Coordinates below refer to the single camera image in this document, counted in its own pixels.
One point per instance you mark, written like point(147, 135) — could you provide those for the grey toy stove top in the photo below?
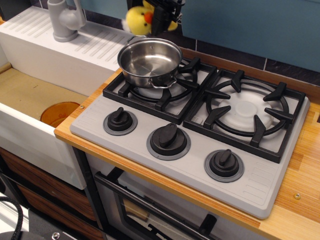
point(254, 193)

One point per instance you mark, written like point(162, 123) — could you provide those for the teal wall cabinet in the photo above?
point(287, 31)

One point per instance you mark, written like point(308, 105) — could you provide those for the white toy sink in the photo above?
point(38, 72)

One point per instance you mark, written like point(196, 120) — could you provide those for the black left stove knob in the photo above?
point(120, 122)

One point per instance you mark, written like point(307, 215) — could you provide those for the black stove knob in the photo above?
point(224, 166)
point(120, 122)
point(168, 143)

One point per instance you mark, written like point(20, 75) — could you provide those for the black middle stove knob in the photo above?
point(168, 143)

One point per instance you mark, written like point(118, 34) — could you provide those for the yellow stuffed duck toy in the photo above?
point(138, 20)

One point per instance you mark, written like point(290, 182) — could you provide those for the black right stove knob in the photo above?
point(224, 166)

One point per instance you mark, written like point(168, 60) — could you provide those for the stainless steel pan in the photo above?
point(150, 62)

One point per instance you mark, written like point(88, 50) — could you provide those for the grey toy faucet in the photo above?
point(65, 22)

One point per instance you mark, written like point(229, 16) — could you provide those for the oven door with handle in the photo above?
point(143, 211)

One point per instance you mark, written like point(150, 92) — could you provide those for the wooden drawer cabinet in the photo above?
point(61, 202)

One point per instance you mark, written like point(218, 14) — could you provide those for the black right burner grate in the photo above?
point(262, 119)

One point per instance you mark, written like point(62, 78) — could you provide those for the black burner grate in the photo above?
point(262, 119)
point(170, 104)

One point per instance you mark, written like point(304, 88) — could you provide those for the black left burner grate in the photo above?
point(170, 104)

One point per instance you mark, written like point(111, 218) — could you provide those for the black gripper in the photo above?
point(165, 11)

